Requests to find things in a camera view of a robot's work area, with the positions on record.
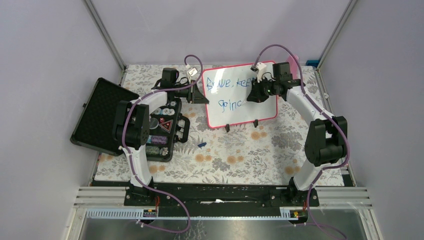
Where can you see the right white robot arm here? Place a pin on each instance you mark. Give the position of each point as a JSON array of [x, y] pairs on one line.
[[325, 142]]

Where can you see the open black case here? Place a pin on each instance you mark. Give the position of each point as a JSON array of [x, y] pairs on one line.
[[97, 126]]

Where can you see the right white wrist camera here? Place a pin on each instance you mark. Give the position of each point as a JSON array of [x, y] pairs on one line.
[[262, 74]]

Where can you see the pink framed whiteboard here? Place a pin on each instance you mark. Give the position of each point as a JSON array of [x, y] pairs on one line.
[[225, 87]]

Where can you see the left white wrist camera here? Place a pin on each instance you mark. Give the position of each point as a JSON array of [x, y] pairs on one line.
[[191, 71]]

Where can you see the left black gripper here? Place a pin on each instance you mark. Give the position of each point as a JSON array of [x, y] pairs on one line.
[[194, 96]]

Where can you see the blue corner object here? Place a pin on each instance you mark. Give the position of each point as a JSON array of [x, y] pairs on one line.
[[312, 63]]

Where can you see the blue marker cap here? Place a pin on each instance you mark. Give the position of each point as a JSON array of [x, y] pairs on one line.
[[202, 144]]

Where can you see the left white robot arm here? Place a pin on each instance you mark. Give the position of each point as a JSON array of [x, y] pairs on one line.
[[131, 127]]

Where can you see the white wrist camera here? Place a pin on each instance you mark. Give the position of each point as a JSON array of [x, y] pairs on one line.
[[191, 71], [262, 74]]

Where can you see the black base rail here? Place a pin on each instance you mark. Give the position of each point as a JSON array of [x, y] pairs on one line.
[[219, 200]]

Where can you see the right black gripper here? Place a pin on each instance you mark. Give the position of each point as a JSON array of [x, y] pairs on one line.
[[256, 95]]

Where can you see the pink eraser block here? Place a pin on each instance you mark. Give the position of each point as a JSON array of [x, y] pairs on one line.
[[292, 60]]

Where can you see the floral table mat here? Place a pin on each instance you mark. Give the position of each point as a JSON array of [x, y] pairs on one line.
[[269, 154]]

